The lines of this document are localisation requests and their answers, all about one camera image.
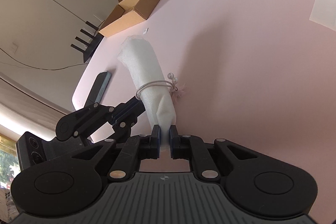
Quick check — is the white pearl hair tie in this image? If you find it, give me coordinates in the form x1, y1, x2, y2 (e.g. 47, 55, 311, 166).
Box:
135, 72, 191, 101

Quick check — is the black wifi router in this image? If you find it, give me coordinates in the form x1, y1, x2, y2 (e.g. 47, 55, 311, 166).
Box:
71, 21, 104, 63

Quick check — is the white label sticker sheet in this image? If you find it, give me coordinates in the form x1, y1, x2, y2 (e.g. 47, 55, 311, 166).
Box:
309, 0, 336, 31

